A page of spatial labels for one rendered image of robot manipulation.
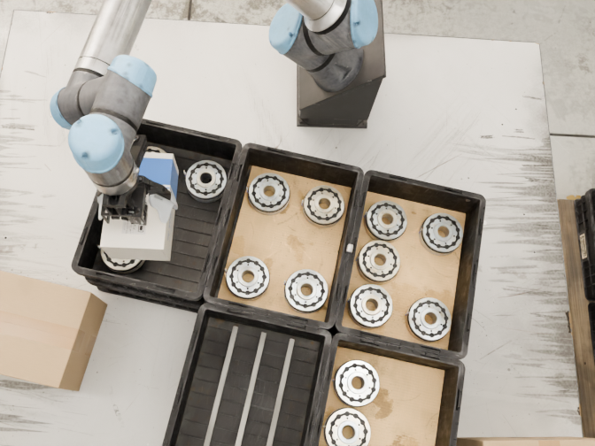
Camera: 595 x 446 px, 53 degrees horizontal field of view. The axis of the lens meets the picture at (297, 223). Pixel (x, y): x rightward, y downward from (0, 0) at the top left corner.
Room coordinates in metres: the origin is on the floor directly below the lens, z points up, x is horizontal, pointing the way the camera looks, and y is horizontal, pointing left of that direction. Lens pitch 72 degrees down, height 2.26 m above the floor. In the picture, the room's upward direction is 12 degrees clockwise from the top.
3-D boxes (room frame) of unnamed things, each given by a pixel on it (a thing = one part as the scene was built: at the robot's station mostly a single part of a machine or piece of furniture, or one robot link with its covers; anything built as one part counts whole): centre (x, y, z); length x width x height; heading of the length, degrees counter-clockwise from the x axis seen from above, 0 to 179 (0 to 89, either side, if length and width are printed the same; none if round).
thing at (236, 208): (0.41, 0.02, 0.87); 0.40 x 0.30 x 0.11; 179
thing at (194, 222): (0.42, 0.32, 0.87); 0.40 x 0.30 x 0.11; 179
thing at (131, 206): (0.32, 0.31, 1.25); 0.09 x 0.08 x 0.12; 9
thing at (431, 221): (0.51, -0.36, 0.86); 0.10 x 0.10 x 0.01
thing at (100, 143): (0.33, 0.31, 1.41); 0.09 x 0.08 x 0.11; 176
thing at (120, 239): (0.35, 0.32, 1.09); 0.20 x 0.12 x 0.09; 9
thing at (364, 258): (0.41, -0.21, 0.86); 0.10 x 0.10 x 0.01
